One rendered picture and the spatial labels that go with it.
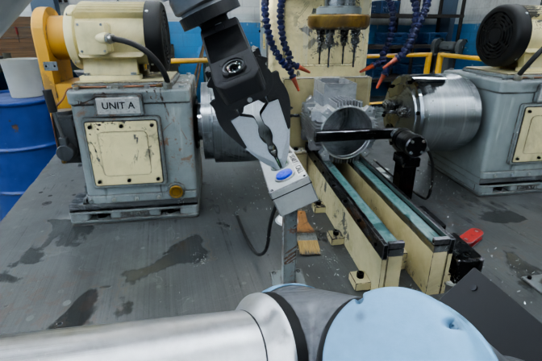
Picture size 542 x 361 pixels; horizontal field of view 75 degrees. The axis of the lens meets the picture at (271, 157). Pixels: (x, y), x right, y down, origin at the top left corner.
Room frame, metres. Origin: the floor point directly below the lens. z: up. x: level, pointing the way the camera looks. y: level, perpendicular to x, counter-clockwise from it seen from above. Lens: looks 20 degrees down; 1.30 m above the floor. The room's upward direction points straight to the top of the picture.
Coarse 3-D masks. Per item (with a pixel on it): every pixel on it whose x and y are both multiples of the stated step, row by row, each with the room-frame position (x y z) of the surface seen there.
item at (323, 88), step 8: (320, 80) 1.15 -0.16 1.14; (328, 80) 1.17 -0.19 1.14; (336, 80) 1.17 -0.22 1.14; (344, 80) 1.16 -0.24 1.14; (320, 88) 1.08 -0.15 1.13; (328, 88) 1.05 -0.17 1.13; (336, 88) 1.05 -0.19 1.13; (344, 88) 1.05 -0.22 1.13; (352, 88) 1.06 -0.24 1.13; (320, 96) 1.08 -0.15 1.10; (328, 96) 1.05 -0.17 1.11; (336, 96) 1.05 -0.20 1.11; (352, 96) 1.06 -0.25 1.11; (320, 104) 1.07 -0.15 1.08
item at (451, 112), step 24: (408, 96) 1.06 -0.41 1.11; (432, 96) 1.01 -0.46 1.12; (456, 96) 1.02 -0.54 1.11; (384, 120) 1.20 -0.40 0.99; (408, 120) 1.04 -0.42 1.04; (432, 120) 0.98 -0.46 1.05; (456, 120) 0.99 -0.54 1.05; (480, 120) 1.02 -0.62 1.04; (432, 144) 1.01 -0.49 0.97; (456, 144) 1.02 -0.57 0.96
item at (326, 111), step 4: (312, 96) 1.14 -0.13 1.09; (308, 100) 1.14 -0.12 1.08; (312, 100) 1.14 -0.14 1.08; (324, 108) 0.98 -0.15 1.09; (328, 108) 0.96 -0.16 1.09; (364, 108) 0.99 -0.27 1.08; (368, 108) 0.98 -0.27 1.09; (320, 112) 0.98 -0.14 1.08; (324, 112) 0.96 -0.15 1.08; (328, 112) 0.96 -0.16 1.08; (368, 112) 0.98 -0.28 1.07; (372, 112) 0.98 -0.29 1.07; (324, 116) 0.96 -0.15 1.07; (320, 152) 0.97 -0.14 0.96; (324, 152) 0.96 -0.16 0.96; (364, 152) 0.98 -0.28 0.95; (368, 152) 0.98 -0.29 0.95; (324, 156) 0.96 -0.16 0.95; (364, 156) 0.98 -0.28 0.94
